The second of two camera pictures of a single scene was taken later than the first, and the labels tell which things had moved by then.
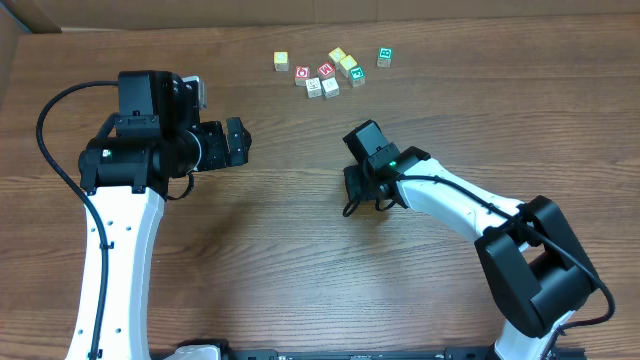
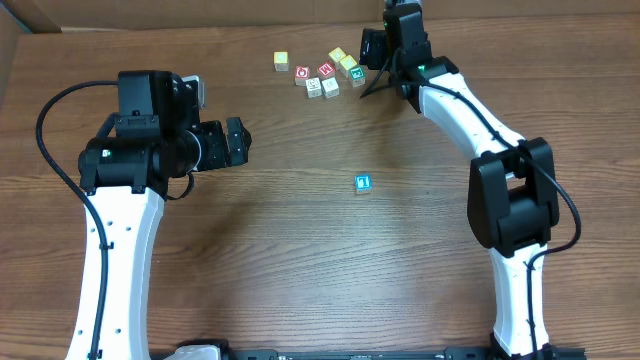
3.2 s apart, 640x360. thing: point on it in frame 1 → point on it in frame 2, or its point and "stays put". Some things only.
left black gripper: [235, 142] stays put
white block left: [314, 89] stays put
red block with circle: [302, 74] stays put
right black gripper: [353, 183] → [373, 49]
